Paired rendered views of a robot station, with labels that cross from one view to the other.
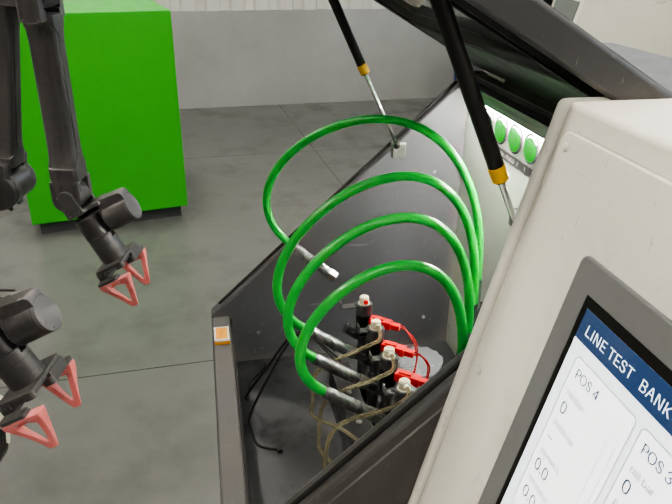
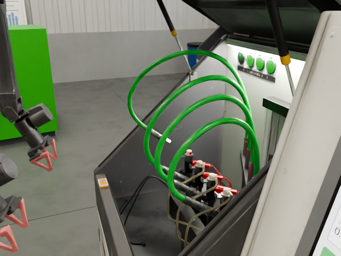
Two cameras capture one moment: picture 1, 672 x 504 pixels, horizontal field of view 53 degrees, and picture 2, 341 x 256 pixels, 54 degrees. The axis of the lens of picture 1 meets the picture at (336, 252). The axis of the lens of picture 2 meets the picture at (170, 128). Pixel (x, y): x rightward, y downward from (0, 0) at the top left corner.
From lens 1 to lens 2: 0.20 m
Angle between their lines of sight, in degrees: 9
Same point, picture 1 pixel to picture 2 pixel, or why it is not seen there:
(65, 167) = (8, 92)
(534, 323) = (325, 135)
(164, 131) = (44, 91)
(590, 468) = not seen: outside the picture
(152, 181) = not seen: hidden behind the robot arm
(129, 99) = (25, 75)
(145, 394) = (44, 231)
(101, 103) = not seen: hidden behind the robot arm
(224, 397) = (111, 215)
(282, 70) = (102, 62)
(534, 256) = (318, 98)
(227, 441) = (118, 239)
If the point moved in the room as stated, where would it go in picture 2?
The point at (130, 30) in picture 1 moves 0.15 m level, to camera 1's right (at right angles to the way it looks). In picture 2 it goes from (24, 38) to (38, 38)
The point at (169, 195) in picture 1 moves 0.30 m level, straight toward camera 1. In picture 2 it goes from (48, 125) to (50, 133)
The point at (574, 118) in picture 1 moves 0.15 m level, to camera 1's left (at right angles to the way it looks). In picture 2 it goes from (334, 19) to (249, 20)
